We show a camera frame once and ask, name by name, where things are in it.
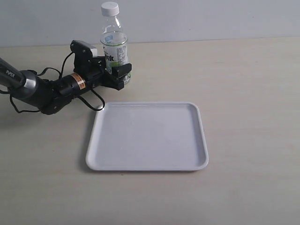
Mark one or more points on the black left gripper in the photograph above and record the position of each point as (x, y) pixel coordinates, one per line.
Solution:
(94, 73)

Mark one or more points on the clear Gatorade plastic bottle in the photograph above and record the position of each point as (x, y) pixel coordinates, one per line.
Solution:
(114, 42)

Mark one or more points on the white bottle cap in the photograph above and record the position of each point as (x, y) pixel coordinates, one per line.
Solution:
(110, 9)

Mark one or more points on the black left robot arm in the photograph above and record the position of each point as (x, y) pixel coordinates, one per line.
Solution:
(49, 97)

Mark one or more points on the white plastic tray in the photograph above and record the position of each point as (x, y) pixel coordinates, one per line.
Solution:
(146, 137)

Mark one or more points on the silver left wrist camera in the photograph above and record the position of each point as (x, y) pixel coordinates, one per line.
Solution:
(80, 47)

